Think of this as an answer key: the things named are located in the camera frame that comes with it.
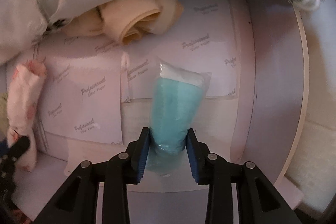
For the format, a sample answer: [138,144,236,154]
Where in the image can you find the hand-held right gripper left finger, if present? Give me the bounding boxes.
[34,127,151,224]

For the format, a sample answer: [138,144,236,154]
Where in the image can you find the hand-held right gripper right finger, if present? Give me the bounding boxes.
[187,128,302,224]

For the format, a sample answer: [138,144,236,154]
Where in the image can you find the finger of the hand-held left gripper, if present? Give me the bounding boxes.
[8,136,30,161]

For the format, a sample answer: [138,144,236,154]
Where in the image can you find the pink printed garment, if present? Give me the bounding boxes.
[7,60,48,172]

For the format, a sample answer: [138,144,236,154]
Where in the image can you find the light blue packaged socks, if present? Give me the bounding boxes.
[146,56,213,178]

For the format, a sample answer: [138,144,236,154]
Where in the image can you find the beige underwear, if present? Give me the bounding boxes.
[64,0,184,46]

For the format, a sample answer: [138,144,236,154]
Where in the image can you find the glossy printed liner paper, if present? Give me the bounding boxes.
[34,38,124,147]
[121,0,240,104]

